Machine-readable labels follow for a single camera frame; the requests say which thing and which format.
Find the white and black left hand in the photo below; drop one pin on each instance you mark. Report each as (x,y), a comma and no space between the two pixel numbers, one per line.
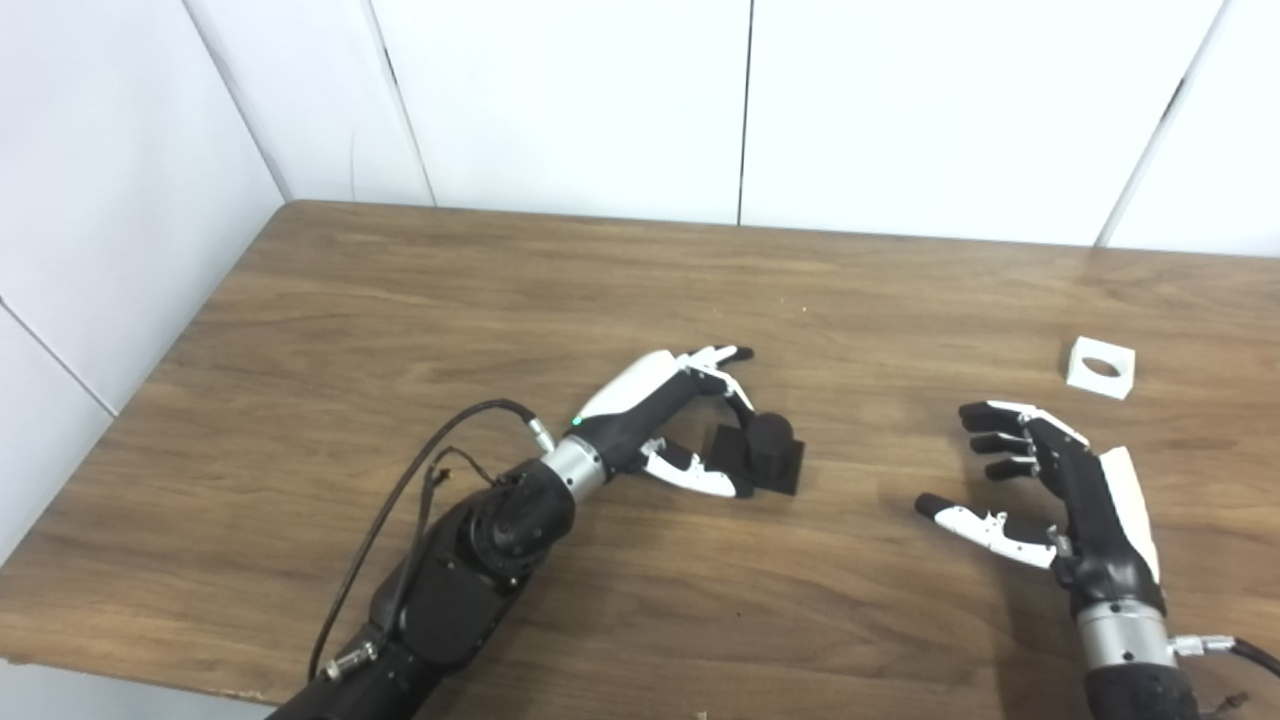
(630,415)

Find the white and black right hand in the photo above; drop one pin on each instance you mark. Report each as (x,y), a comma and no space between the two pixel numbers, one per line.
(1100,530)

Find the white square piece with hole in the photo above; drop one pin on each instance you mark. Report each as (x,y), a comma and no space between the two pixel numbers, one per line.
(1120,386)

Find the black peg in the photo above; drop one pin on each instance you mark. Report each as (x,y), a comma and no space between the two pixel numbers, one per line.
(775,445)

